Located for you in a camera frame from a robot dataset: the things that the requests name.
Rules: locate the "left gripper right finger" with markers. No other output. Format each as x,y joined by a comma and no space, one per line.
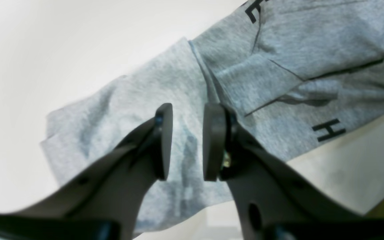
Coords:
273,201

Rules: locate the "grey T-shirt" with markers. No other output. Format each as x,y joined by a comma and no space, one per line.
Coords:
298,73

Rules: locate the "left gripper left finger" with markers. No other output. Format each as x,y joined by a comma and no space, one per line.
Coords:
103,201

